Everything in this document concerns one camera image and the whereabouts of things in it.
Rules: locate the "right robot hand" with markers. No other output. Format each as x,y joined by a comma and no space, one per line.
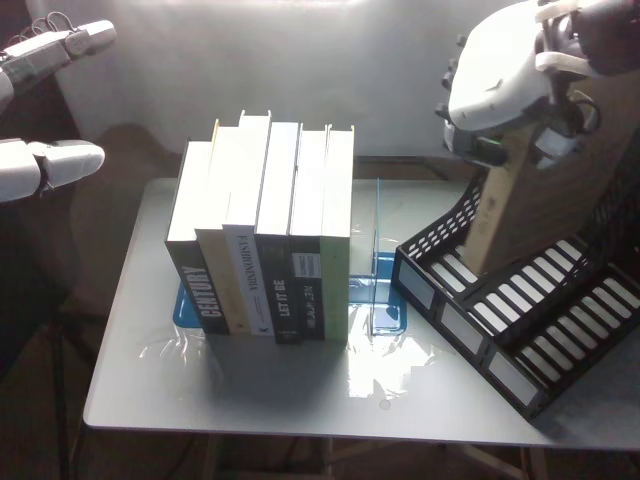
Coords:
495,65

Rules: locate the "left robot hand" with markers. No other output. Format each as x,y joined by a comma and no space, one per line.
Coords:
65,160

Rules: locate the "brown kraft cover book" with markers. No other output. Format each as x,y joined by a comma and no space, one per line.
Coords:
550,210

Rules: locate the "black Century book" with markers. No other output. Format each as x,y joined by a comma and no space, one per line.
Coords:
190,200

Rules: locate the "cream spine book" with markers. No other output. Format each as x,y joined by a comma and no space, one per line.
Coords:
217,185

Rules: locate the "white Fashionaria book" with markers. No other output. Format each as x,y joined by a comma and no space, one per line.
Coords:
247,175

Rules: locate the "white backdrop curtain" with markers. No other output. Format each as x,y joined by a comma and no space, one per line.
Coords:
300,60

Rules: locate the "light green book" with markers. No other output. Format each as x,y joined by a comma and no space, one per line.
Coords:
337,190

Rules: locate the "black Let It Be book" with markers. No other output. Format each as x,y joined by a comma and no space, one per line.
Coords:
277,185

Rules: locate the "black book white label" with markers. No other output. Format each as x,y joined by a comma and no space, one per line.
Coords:
307,190

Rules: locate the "blue bookend with clear divider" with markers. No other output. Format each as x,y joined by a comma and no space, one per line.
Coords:
385,280

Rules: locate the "black three-slot file rack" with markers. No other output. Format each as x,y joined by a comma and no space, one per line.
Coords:
550,320

